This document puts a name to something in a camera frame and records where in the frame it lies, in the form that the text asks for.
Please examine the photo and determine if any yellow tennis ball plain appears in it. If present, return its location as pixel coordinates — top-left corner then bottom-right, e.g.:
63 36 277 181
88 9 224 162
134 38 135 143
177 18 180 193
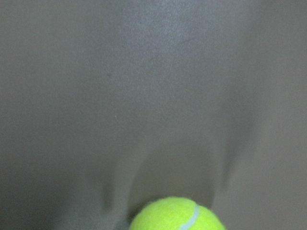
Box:
129 196 225 230

